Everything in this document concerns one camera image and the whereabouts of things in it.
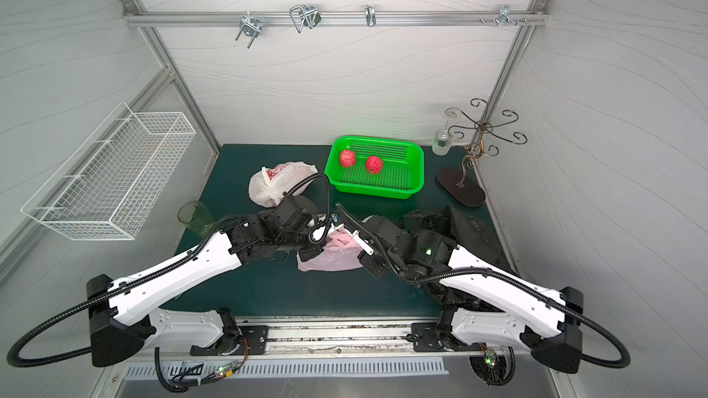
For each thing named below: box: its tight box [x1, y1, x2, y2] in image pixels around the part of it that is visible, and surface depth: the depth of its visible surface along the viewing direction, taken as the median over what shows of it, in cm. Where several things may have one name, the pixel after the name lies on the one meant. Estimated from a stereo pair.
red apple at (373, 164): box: [365, 155, 383, 175], surface depth 110 cm
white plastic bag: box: [247, 161, 319, 209], surface depth 97 cm
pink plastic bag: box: [295, 223, 366, 272], surface depth 73 cm
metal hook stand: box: [436, 97, 528, 208], surface depth 103 cm
